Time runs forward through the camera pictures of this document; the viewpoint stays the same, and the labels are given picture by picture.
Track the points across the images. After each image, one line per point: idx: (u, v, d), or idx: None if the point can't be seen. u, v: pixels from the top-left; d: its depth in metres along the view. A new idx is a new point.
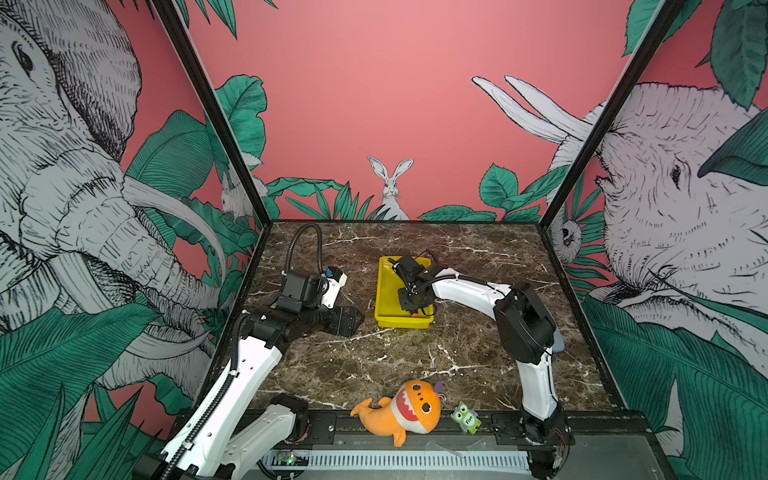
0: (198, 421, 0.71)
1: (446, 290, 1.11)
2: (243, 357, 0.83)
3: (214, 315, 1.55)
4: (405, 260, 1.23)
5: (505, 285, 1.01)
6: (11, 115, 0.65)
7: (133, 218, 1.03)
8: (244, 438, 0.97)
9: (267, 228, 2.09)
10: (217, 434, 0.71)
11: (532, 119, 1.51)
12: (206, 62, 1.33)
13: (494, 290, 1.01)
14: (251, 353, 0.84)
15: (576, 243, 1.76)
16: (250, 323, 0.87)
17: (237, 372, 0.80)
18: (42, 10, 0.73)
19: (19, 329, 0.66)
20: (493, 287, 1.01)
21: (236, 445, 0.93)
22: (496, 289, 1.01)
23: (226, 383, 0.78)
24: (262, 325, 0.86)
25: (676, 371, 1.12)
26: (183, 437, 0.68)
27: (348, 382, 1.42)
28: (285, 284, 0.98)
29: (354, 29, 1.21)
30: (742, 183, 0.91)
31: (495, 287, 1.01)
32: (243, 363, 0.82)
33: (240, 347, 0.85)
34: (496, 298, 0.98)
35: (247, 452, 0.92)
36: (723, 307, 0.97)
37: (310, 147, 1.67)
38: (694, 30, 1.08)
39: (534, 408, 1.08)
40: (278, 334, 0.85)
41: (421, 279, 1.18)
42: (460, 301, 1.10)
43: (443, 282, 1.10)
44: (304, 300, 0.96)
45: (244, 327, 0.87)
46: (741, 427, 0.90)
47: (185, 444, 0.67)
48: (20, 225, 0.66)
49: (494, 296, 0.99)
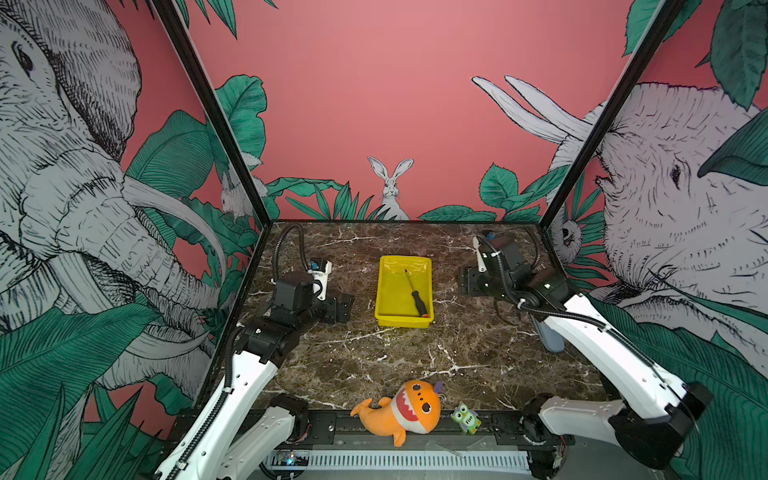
0: (191, 440, 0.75)
1: (577, 335, 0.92)
2: (238, 372, 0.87)
3: (214, 315, 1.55)
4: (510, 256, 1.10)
5: (677, 383, 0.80)
6: (11, 115, 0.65)
7: (133, 218, 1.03)
8: (243, 446, 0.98)
9: (268, 228, 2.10)
10: (210, 453, 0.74)
11: (532, 119, 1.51)
12: (206, 62, 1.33)
13: (662, 385, 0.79)
14: (247, 368, 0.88)
15: (576, 243, 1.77)
16: (245, 337, 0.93)
17: (232, 388, 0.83)
18: (41, 10, 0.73)
19: (19, 329, 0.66)
20: (663, 382, 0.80)
21: (233, 456, 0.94)
22: (666, 384, 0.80)
23: (221, 400, 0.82)
24: (257, 339, 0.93)
25: (677, 370, 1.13)
26: (178, 456, 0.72)
27: (348, 382, 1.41)
28: (277, 293, 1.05)
29: (354, 28, 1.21)
30: (742, 183, 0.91)
31: (665, 383, 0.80)
32: (237, 378, 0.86)
33: (236, 361, 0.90)
34: (667, 402, 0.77)
35: (244, 462, 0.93)
36: (723, 307, 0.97)
37: (311, 147, 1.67)
38: (693, 31, 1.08)
39: (550, 422, 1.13)
40: (274, 347, 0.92)
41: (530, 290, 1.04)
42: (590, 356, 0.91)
43: (579, 326, 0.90)
44: (294, 308, 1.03)
45: (240, 341, 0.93)
46: (741, 427, 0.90)
47: (178, 464, 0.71)
48: (20, 225, 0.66)
49: (663, 396, 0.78)
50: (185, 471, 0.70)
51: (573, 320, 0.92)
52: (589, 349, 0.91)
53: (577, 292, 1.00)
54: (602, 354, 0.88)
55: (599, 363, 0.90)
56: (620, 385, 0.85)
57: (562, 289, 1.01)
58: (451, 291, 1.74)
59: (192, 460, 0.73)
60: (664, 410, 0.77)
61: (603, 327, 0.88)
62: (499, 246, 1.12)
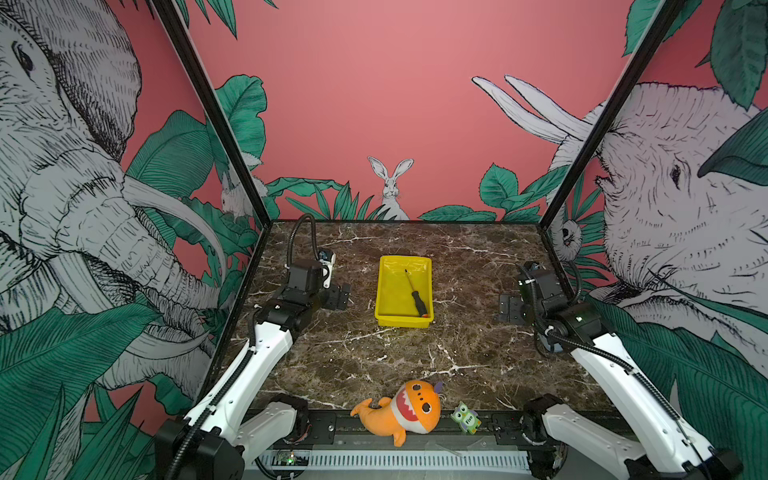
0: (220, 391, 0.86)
1: (604, 376, 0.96)
2: (261, 339, 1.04)
3: (214, 316, 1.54)
4: (544, 284, 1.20)
5: (706, 446, 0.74)
6: (12, 115, 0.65)
7: (133, 218, 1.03)
8: (250, 426, 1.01)
9: (268, 228, 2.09)
10: (237, 401, 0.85)
11: (532, 119, 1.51)
12: (206, 62, 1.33)
13: (683, 441, 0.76)
14: (267, 335, 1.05)
15: (576, 243, 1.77)
16: (266, 311, 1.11)
17: (256, 350, 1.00)
18: (41, 10, 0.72)
19: (19, 329, 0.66)
20: (686, 438, 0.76)
21: (244, 432, 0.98)
22: (688, 442, 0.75)
23: (247, 357, 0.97)
24: (275, 314, 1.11)
25: (676, 370, 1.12)
26: (208, 403, 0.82)
27: (348, 382, 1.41)
28: (291, 276, 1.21)
29: (353, 27, 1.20)
30: (742, 183, 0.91)
31: (688, 440, 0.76)
32: (260, 343, 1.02)
33: (258, 330, 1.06)
34: (685, 457, 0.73)
35: (255, 437, 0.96)
36: (723, 307, 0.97)
37: (311, 147, 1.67)
38: (693, 31, 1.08)
39: (549, 422, 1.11)
40: (290, 321, 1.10)
41: (561, 319, 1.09)
42: (619, 402, 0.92)
43: (605, 363, 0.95)
44: (305, 291, 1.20)
45: (261, 314, 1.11)
46: (741, 427, 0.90)
47: (210, 408, 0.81)
48: (20, 225, 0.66)
49: (681, 451, 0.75)
50: (217, 412, 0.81)
51: (600, 357, 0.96)
52: (614, 390, 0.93)
53: (609, 330, 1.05)
54: (625, 395, 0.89)
55: (624, 408, 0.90)
56: (643, 434, 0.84)
57: (594, 324, 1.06)
58: (451, 292, 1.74)
59: (220, 406, 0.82)
60: (680, 465, 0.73)
61: (630, 369, 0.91)
62: (535, 275, 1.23)
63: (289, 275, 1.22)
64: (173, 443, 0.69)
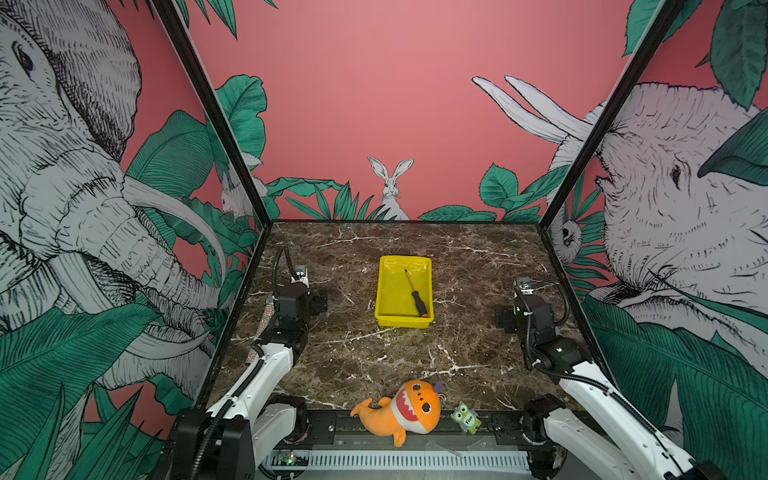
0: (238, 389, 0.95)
1: (586, 400, 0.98)
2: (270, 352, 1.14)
3: (214, 316, 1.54)
4: (541, 315, 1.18)
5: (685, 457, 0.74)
6: (12, 115, 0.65)
7: (133, 218, 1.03)
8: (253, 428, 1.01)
9: (268, 228, 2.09)
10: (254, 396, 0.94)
11: (532, 119, 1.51)
12: (206, 62, 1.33)
13: (664, 454, 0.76)
14: (275, 349, 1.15)
15: (576, 243, 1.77)
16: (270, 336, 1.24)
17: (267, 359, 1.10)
18: (42, 10, 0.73)
19: (19, 329, 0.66)
20: (665, 451, 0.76)
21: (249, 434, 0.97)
22: (668, 454, 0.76)
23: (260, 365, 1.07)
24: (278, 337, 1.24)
25: (676, 371, 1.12)
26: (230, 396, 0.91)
27: (348, 382, 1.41)
28: (281, 305, 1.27)
29: (353, 27, 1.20)
30: (742, 183, 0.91)
31: (668, 452, 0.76)
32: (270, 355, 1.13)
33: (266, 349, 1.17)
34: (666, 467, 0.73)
35: (261, 438, 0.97)
36: (723, 307, 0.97)
37: (311, 147, 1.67)
38: (693, 31, 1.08)
39: (553, 424, 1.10)
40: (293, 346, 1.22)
41: (548, 354, 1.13)
42: (603, 425, 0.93)
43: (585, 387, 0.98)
44: (297, 317, 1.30)
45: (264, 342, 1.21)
46: (741, 427, 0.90)
47: (231, 399, 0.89)
48: (20, 225, 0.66)
49: (663, 463, 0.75)
50: (238, 403, 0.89)
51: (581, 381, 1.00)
52: (597, 414, 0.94)
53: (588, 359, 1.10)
54: (607, 417, 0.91)
55: (609, 431, 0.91)
56: (629, 455, 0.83)
57: (575, 353, 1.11)
58: (451, 292, 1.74)
59: (241, 399, 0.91)
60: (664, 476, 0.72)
61: (607, 390, 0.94)
62: (533, 307, 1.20)
63: (278, 303, 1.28)
64: (197, 434, 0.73)
